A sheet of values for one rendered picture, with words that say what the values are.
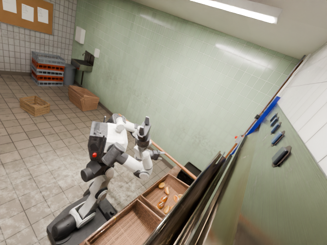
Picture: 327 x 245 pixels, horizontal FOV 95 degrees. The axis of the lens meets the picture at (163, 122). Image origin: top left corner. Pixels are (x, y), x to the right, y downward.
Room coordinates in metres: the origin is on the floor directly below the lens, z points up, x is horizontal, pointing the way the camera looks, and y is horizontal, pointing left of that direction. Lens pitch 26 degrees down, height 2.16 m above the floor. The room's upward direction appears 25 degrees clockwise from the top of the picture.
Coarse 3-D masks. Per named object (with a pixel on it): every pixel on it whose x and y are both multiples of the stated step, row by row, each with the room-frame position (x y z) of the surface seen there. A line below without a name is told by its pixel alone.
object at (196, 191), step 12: (204, 168) 1.06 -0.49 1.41; (216, 168) 1.15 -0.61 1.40; (204, 180) 0.92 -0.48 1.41; (192, 192) 0.75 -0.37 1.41; (204, 192) 0.81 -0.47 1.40; (192, 204) 0.67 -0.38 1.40; (180, 216) 0.56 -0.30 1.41; (168, 228) 0.47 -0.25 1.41; (180, 228) 0.50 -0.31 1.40; (156, 240) 0.39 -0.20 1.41; (168, 240) 0.42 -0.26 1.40
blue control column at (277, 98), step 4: (276, 96) 1.47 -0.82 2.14; (272, 100) 1.57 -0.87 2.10; (276, 100) 1.46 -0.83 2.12; (272, 104) 1.46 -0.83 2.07; (268, 108) 1.46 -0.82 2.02; (264, 112) 1.46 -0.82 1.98; (268, 112) 1.45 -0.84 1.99; (260, 116) 1.50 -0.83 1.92; (264, 116) 1.45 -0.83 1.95; (260, 120) 1.46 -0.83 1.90; (256, 124) 1.46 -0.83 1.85; (252, 128) 1.46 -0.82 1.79; (248, 132) 1.46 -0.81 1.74; (236, 148) 1.46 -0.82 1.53; (232, 152) 1.47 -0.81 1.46
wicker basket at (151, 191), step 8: (168, 176) 1.55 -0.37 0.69; (168, 184) 1.52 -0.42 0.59; (176, 184) 1.48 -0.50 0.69; (184, 184) 1.44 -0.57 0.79; (144, 192) 1.13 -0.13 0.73; (152, 192) 1.29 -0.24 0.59; (160, 192) 1.34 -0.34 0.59; (176, 192) 1.44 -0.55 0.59; (144, 200) 1.05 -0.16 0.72; (152, 200) 1.19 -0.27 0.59; (160, 200) 1.24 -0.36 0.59; (168, 200) 1.29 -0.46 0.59; (152, 208) 1.00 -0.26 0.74; (160, 216) 0.95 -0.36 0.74
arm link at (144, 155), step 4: (136, 148) 0.79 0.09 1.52; (140, 148) 0.79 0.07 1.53; (136, 152) 0.80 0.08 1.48; (140, 152) 0.78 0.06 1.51; (144, 152) 0.87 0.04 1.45; (148, 152) 0.88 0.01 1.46; (136, 156) 0.82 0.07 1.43; (140, 156) 0.79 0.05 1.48; (144, 156) 0.82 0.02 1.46; (148, 156) 0.85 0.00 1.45
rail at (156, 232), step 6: (216, 156) 1.30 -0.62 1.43; (210, 162) 1.14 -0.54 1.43; (198, 180) 0.86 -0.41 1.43; (192, 186) 0.78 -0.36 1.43; (186, 192) 0.70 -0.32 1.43; (180, 204) 0.61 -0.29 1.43; (174, 210) 0.55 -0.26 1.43; (168, 216) 0.51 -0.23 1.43; (162, 222) 0.47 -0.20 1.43; (156, 228) 0.43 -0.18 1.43; (156, 234) 0.40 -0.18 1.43; (150, 240) 0.37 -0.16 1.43
